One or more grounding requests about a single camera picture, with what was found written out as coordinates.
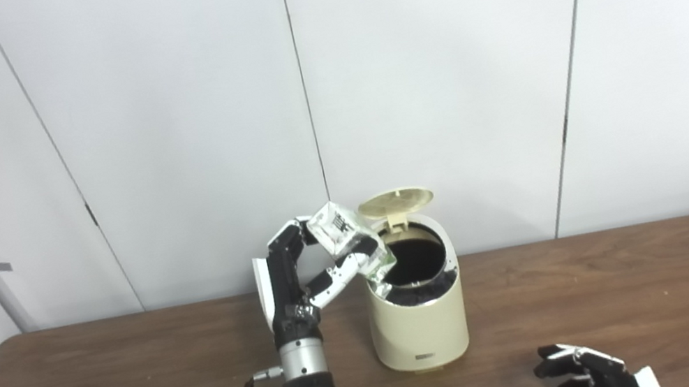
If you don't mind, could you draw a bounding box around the cream-colored trash bin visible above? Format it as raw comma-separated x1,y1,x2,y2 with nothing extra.
351,206,476,379

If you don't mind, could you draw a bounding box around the black bin liner bag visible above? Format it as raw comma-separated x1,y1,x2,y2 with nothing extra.
361,232,461,313

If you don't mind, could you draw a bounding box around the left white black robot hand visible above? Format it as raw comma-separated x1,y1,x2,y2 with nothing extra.
245,201,404,350

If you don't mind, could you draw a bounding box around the cream round bin lid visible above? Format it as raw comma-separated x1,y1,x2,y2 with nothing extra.
355,183,439,239

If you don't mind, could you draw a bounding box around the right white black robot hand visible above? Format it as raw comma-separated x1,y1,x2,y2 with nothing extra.
508,327,662,387

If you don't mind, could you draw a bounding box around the white green milk carton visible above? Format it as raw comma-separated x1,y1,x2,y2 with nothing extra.
303,191,401,295

